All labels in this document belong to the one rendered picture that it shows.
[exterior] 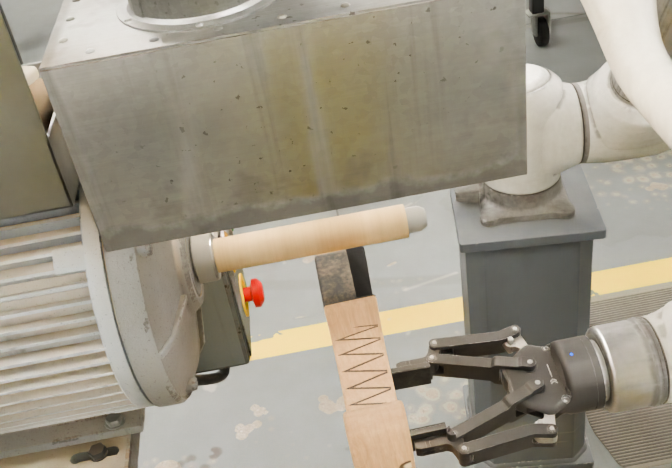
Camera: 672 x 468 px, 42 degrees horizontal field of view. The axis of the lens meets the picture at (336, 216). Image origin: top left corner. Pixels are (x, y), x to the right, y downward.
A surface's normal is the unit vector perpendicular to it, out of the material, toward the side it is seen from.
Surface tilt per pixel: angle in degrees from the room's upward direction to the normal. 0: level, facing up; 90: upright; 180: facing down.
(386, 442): 85
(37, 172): 90
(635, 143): 120
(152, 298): 78
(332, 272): 8
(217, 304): 90
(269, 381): 0
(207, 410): 0
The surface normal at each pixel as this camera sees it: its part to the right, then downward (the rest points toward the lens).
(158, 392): 0.16, 0.81
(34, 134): 0.12, 0.57
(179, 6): -0.14, 0.59
